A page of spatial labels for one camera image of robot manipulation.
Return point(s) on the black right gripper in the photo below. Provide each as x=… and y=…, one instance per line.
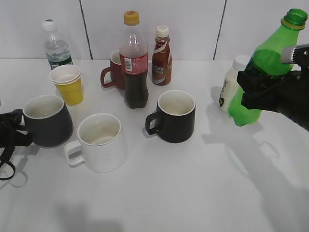
x=289, y=96

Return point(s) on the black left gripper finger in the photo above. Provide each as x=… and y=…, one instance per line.
x=10, y=130

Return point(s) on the green sprite bottle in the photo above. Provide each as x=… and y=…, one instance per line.
x=266, y=61

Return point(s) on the gray mug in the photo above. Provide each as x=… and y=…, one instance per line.
x=48, y=120

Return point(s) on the yellow paper cup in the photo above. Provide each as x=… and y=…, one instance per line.
x=67, y=79

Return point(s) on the white milk bottle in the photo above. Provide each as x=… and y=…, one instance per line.
x=230, y=84

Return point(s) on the black mug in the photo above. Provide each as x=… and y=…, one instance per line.
x=174, y=118

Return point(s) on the white mug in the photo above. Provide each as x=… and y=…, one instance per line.
x=100, y=145

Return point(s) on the brown coffee drink bottle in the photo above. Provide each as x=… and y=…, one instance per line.
x=162, y=58

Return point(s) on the clear water bottle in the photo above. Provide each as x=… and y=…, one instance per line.
x=55, y=46

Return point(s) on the dark red mug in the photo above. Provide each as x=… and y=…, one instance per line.
x=117, y=78

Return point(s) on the cola bottle yellow cap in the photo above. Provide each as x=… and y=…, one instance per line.
x=134, y=61

